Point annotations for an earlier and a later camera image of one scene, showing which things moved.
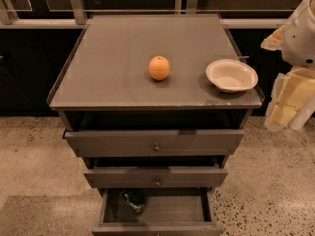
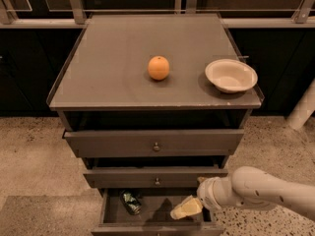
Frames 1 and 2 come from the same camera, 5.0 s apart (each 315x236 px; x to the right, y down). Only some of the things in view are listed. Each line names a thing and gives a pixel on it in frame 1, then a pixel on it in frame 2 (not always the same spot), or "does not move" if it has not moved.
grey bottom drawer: (166, 212) does not move
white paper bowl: (231, 76) does not move
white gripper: (301, 39) → (206, 193)
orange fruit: (158, 68) does not move
